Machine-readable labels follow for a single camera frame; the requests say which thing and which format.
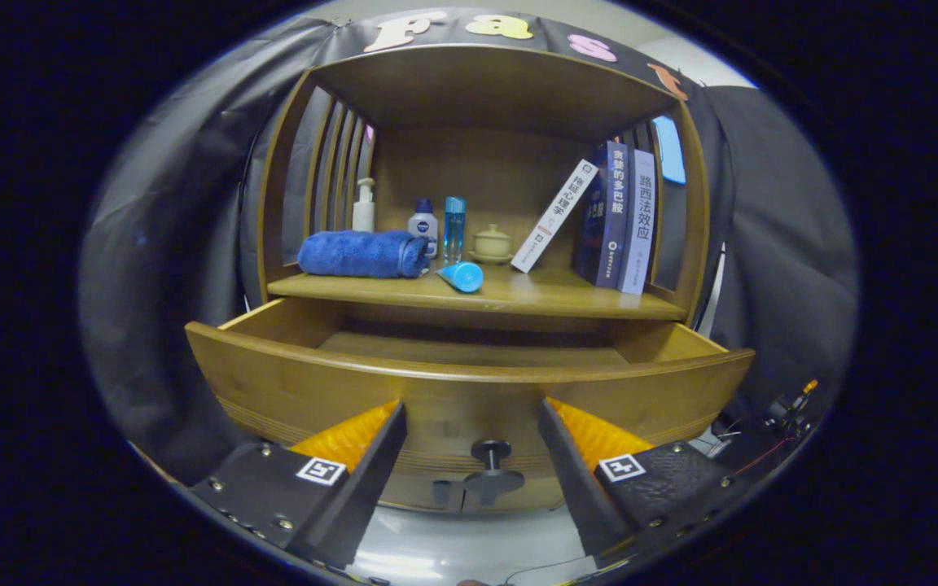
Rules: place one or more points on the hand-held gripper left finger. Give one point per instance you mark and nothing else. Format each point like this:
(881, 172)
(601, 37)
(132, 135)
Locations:
(367, 488)

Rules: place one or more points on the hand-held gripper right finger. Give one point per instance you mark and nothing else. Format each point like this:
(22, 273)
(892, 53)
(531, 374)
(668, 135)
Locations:
(579, 488)

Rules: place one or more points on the black drawer knob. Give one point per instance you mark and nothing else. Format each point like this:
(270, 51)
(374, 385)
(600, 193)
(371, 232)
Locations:
(492, 480)

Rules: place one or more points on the blue capped tube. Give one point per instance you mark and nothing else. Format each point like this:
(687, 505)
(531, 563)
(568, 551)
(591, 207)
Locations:
(463, 277)

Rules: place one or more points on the wooden countertop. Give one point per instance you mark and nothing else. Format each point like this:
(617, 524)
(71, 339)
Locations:
(534, 293)

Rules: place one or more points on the wooden cabinet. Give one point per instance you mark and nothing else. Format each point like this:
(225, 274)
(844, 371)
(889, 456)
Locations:
(477, 81)

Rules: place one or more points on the small black orange device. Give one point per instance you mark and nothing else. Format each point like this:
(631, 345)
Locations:
(786, 411)

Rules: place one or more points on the blue folded towel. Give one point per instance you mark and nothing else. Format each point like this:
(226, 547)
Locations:
(355, 254)

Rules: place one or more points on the beige lidded teacup with saucer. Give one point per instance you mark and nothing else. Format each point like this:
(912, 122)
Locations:
(491, 244)

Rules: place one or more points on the dark blue book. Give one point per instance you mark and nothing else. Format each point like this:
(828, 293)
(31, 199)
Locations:
(607, 220)

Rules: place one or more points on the white bottle with blue cap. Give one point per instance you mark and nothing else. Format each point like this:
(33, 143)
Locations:
(422, 224)

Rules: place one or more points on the clear blue bottle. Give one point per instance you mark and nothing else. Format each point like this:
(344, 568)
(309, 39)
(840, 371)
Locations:
(454, 232)

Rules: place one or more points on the light purple book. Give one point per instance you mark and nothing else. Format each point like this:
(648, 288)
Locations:
(638, 224)

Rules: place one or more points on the white pump bottle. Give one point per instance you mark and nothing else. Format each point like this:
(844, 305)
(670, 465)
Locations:
(364, 216)

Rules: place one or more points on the white book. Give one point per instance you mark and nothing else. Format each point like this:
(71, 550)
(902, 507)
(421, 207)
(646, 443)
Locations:
(554, 216)

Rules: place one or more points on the black backdrop cloth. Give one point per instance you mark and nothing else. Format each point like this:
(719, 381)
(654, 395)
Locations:
(159, 244)

